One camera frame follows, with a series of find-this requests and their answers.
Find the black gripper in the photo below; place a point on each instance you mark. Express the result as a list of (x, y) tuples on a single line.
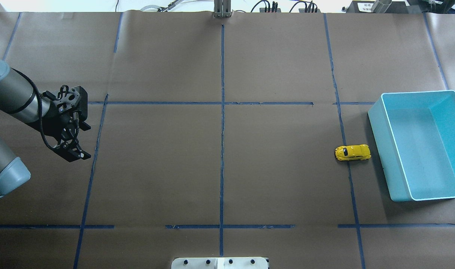
[(57, 115)]

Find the yellow beetle toy car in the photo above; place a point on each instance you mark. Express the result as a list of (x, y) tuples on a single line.
[(352, 152)]

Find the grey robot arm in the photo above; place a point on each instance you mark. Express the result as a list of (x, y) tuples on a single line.
[(21, 99)]

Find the steel cup on block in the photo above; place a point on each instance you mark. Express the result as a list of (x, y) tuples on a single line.
[(381, 6)]

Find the light blue plastic bin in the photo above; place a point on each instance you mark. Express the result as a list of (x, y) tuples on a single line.
[(415, 137)]

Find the aluminium frame post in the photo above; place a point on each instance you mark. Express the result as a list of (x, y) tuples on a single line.
[(222, 9)]

